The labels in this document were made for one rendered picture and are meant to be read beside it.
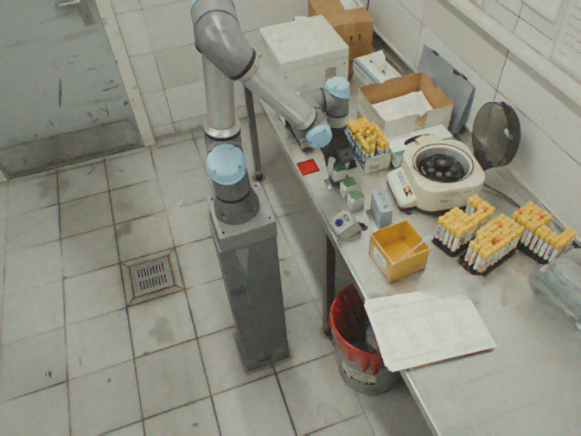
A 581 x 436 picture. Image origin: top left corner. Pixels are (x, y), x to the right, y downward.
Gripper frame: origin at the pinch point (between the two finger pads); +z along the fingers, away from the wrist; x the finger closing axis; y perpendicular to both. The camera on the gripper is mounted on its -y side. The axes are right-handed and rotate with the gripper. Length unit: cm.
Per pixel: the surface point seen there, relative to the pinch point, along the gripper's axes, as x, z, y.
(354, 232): 5.5, 2.5, -26.2
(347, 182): -0.3, -0.6, -7.2
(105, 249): 103, 94, 83
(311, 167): 5.7, 5.9, 11.7
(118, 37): 63, 16, 164
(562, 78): -54, -40, -29
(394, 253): -3.9, 5.3, -36.8
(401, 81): -41, -6, 33
